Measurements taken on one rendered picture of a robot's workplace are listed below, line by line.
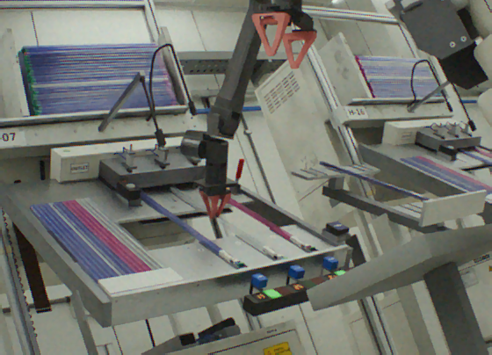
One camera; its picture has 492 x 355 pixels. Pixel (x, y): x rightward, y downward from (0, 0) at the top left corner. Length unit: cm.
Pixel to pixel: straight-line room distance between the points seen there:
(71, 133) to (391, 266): 126
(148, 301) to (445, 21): 81
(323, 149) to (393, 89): 41
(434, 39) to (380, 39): 392
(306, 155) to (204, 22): 205
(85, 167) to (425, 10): 114
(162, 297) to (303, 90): 170
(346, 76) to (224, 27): 208
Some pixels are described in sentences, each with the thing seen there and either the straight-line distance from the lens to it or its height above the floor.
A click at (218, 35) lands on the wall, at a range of 482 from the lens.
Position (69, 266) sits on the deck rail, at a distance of 152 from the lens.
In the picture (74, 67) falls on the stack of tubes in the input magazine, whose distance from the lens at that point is 220.
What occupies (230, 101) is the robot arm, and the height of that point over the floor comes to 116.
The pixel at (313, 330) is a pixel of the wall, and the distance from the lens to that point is 419.
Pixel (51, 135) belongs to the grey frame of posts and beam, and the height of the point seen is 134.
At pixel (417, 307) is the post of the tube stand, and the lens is 198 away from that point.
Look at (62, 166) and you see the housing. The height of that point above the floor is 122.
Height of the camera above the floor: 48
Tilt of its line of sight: 17 degrees up
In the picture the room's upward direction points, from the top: 20 degrees counter-clockwise
